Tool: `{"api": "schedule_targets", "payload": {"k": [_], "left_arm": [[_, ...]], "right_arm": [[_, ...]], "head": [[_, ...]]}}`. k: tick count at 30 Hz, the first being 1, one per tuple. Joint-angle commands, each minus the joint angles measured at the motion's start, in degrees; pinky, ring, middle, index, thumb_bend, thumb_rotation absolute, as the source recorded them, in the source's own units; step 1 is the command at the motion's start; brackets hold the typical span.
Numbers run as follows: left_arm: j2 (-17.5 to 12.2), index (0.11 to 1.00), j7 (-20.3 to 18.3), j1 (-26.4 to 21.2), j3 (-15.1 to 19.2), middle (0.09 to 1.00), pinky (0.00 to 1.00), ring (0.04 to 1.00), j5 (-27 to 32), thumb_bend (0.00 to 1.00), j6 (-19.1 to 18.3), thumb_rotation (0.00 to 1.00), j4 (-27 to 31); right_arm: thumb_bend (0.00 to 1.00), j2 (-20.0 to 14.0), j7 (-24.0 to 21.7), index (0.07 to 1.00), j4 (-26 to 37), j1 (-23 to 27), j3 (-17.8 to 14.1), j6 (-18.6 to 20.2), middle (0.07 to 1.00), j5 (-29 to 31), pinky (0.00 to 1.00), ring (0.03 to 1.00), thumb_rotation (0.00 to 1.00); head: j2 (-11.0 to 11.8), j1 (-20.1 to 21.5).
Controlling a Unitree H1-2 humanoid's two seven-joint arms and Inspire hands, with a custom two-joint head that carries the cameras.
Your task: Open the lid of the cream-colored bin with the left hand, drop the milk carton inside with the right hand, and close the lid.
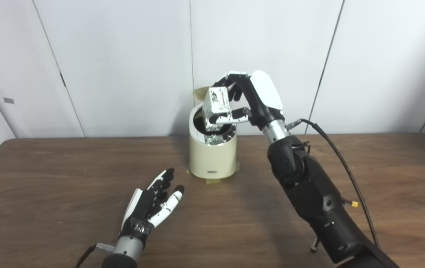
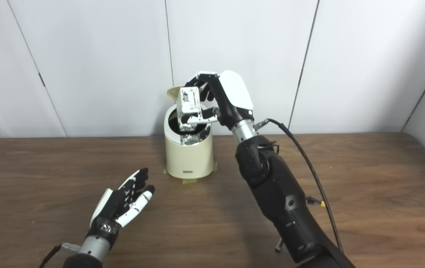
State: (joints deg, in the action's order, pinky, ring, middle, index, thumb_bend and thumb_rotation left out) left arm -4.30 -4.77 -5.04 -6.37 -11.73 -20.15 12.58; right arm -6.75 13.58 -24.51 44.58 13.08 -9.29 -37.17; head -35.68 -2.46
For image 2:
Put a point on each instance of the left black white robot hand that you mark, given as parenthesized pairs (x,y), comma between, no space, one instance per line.
(117,204)

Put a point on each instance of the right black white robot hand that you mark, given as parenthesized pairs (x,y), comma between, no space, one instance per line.
(234,96)

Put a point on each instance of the white green milk carton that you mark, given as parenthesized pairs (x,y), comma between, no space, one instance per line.
(190,102)

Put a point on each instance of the round cream bin lid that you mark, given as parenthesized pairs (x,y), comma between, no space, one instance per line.
(173,92)

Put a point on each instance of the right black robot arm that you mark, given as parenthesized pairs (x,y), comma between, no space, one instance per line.
(279,193)

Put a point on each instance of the cream-colored bin body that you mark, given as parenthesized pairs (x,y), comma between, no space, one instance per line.
(190,160)

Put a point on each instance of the black wall panel hinge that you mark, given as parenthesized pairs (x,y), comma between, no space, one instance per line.
(41,79)

